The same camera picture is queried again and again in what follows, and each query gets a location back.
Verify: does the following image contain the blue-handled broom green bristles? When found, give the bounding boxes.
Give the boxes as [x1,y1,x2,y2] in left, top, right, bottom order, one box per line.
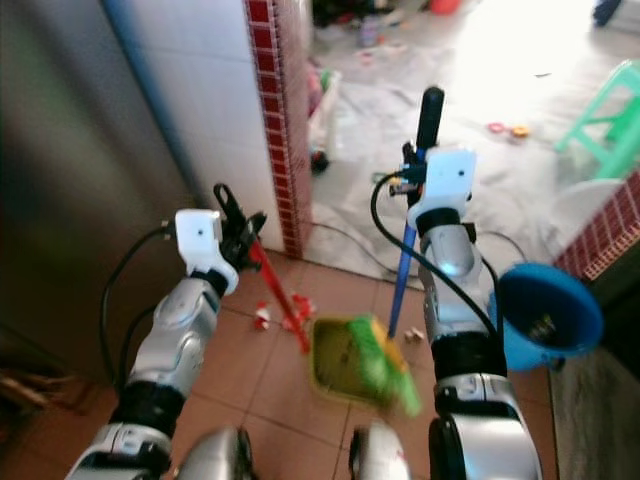
[345,86,446,420]

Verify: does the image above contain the yellow dustpan red handle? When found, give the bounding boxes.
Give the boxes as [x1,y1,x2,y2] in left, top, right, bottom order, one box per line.
[246,240,403,407]

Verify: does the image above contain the small pale cup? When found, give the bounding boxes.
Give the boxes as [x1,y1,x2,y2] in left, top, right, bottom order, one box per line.
[358,16,381,47]

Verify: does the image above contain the steel grey refrigerator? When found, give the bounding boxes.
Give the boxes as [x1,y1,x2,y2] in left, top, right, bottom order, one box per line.
[0,0,193,383]

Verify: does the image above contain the white round stool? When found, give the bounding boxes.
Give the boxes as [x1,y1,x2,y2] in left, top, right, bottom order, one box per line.
[540,179,627,253]

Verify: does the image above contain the blue plastic bucket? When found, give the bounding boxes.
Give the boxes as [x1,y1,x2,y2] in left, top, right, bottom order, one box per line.
[495,262,605,372]

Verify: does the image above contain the red tiled counter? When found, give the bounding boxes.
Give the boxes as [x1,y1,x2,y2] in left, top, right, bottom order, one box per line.
[550,170,640,480]

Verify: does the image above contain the green plastic stool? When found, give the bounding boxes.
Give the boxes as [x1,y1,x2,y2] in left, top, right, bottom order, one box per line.
[554,60,640,182]

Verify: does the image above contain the silver robot left leg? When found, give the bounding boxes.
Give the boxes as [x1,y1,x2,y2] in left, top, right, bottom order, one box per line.
[175,428,258,480]

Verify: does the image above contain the silver robot leg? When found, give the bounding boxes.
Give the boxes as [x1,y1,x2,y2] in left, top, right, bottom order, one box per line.
[175,428,258,480]
[349,424,413,480]

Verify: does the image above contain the dark blue item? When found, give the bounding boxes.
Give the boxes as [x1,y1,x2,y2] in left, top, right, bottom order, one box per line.
[592,0,625,28]

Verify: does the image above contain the silver robot right leg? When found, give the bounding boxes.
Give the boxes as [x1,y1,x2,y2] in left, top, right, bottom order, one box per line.
[349,424,413,480]

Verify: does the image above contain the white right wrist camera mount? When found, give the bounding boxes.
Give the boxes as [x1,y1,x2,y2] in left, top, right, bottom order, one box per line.
[422,148,478,216]

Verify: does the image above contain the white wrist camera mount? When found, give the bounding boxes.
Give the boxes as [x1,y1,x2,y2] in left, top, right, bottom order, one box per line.
[422,148,478,216]
[175,208,225,272]

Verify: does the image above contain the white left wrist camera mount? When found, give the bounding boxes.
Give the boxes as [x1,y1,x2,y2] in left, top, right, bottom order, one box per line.
[175,208,225,272]

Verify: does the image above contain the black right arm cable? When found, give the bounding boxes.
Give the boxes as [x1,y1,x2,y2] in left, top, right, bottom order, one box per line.
[370,172,503,336]

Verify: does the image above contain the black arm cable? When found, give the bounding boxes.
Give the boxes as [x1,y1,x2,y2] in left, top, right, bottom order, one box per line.
[100,226,179,391]
[370,172,503,336]

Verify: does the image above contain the thin dark floor cable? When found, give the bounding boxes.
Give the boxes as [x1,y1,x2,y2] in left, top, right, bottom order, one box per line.
[305,220,401,281]

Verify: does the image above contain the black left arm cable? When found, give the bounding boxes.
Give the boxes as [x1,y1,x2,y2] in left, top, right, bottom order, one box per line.
[100,226,179,391]

